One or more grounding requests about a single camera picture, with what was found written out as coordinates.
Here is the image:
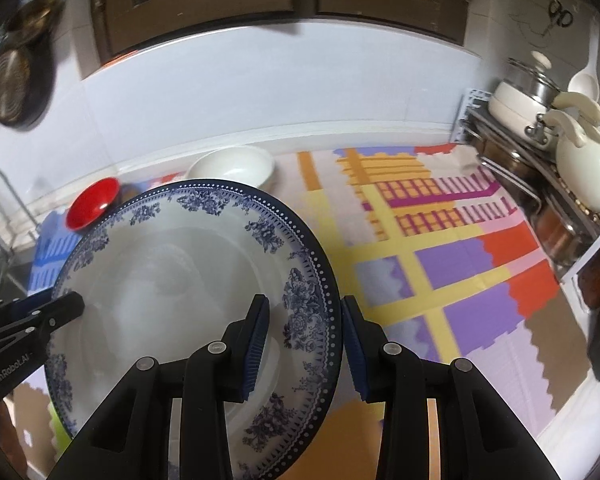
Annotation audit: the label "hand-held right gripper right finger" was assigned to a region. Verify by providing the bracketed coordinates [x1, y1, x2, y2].
[341, 295, 564, 480]

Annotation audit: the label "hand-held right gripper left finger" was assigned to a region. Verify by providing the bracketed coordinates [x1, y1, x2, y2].
[45, 294, 272, 480]

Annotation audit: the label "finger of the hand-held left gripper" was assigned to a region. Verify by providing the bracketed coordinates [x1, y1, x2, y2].
[0, 295, 57, 330]
[0, 291, 86, 361]

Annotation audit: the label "blue patterned white plate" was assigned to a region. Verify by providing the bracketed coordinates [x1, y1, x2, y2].
[44, 179, 342, 480]

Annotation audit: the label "red and black bowl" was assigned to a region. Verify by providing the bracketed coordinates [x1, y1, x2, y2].
[66, 177, 121, 231]

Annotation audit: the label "cream white bowl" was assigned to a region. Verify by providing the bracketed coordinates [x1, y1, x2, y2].
[185, 145, 276, 192]

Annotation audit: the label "stainless steel sink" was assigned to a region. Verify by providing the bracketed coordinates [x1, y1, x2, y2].
[0, 240, 37, 307]

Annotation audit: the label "thin gooseneck faucet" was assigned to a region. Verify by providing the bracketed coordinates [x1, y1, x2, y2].
[0, 167, 41, 242]

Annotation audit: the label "colourful patchwork mat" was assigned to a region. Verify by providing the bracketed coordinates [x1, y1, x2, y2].
[10, 144, 600, 480]

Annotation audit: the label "black frying pan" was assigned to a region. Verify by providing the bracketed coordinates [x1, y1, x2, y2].
[0, 42, 57, 129]

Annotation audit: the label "copper coloured pot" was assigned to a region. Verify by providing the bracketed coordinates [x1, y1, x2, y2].
[532, 199, 589, 267]

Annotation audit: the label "stainless steel pot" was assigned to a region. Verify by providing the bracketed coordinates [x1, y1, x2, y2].
[472, 130, 537, 177]

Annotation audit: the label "metal countertop shelf rack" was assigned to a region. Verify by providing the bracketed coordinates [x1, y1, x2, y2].
[452, 87, 600, 287]

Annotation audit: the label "cream kettle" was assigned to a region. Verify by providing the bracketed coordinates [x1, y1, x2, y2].
[537, 92, 600, 214]

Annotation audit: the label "small brass saucepan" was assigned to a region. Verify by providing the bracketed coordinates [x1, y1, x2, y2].
[18, 0, 67, 37]

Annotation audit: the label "cream pot with glass lid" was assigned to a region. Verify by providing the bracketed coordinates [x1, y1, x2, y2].
[488, 50, 562, 129]

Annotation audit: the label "white ladle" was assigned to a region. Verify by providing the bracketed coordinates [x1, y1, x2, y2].
[567, 14, 600, 104]

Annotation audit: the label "black scissors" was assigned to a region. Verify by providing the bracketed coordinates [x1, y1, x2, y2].
[546, 0, 575, 37]

